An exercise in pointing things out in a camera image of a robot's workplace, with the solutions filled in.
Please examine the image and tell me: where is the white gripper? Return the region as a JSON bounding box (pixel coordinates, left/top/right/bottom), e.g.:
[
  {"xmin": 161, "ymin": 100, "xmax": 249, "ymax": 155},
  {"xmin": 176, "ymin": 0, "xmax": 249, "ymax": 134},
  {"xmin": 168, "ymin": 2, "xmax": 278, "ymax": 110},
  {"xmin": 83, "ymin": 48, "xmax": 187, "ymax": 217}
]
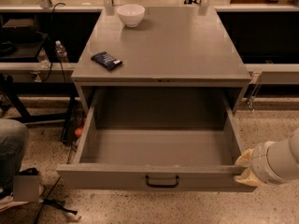
[{"xmin": 234, "ymin": 141, "xmax": 282, "ymax": 187}]

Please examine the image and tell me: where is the grey top drawer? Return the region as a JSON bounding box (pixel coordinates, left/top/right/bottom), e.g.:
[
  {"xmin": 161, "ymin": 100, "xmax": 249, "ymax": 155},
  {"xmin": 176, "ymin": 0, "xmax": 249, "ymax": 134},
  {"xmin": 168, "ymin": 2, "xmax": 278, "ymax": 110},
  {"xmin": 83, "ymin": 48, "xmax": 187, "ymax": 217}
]
[{"xmin": 57, "ymin": 87, "xmax": 251, "ymax": 192}]

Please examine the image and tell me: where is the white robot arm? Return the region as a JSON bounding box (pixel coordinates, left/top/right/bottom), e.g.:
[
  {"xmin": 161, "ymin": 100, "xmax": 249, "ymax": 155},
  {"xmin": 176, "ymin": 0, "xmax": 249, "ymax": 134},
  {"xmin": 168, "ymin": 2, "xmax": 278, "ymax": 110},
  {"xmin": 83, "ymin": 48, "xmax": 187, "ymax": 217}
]
[{"xmin": 234, "ymin": 129, "xmax": 299, "ymax": 187}]

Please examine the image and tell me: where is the grey metal drawer cabinet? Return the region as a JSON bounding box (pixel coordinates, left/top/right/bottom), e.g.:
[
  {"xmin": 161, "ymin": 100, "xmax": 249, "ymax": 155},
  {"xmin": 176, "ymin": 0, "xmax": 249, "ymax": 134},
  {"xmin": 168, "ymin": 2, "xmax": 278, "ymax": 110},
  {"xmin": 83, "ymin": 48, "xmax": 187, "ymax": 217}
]
[{"xmin": 72, "ymin": 7, "xmax": 250, "ymax": 112}]

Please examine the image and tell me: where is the orange ball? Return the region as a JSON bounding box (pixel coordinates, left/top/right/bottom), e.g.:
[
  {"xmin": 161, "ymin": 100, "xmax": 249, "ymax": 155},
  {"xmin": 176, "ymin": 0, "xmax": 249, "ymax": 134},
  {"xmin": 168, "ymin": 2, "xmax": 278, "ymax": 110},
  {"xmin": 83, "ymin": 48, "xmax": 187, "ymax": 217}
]
[{"xmin": 75, "ymin": 127, "xmax": 83, "ymax": 138}]

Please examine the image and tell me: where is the dark blue snack packet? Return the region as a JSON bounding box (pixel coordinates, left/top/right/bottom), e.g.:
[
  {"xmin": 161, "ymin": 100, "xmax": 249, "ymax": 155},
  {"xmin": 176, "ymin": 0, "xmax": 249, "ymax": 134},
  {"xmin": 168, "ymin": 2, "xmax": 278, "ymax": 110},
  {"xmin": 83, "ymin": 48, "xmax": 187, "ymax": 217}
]
[{"xmin": 91, "ymin": 51, "xmax": 122, "ymax": 71}]

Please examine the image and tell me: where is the black tool on floor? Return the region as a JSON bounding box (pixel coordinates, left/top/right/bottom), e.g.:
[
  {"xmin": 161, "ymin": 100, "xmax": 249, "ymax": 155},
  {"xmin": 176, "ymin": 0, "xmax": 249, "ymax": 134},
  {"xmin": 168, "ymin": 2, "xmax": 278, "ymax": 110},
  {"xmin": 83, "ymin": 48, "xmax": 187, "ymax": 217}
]
[{"xmin": 39, "ymin": 199, "xmax": 78, "ymax": 216}]

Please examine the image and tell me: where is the white ceramic bowl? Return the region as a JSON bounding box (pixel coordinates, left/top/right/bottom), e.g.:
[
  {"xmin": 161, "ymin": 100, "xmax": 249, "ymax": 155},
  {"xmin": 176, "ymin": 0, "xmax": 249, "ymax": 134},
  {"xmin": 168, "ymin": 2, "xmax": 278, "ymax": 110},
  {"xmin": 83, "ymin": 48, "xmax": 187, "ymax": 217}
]
[{"xmin": 117, "ymin": 5, "xmax": 145, "ymax": 27}]

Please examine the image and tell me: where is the clear plastic water bottle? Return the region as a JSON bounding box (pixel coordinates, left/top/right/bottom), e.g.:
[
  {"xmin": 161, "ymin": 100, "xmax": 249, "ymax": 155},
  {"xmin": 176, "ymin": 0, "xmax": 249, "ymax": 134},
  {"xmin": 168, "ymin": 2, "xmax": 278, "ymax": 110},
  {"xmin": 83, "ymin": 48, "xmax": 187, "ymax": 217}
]
[{"xmin": 55, "ymin": 40, "xmax": 69, "ymax": 63}]

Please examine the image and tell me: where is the black side table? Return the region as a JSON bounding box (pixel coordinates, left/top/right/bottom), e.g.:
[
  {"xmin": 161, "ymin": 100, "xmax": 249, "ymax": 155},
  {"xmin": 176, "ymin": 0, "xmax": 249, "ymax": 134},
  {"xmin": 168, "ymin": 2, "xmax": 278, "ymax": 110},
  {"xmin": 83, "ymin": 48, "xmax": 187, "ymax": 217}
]
[{"xmin": 0, "ymin": 17, "xmax": 76, "ymax": 124}]

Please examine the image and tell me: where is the person's leg in jeans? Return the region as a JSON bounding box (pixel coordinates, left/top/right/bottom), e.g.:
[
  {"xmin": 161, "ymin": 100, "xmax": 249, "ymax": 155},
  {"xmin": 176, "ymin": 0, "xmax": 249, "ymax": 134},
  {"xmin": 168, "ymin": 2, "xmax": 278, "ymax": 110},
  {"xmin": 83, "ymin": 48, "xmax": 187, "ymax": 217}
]
[{"xmin": 0, "ymin": 119, "xmax": 29, "ymax": 189}]

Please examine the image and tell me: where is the black floor cable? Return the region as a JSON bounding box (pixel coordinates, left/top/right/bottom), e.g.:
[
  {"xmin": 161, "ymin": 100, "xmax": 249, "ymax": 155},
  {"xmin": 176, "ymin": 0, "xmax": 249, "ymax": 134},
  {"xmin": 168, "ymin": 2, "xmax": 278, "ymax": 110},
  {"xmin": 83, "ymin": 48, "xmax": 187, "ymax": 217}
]
[{"xmin": 32, "ymin": 175, "xmax": 64, "ymax": 224}]

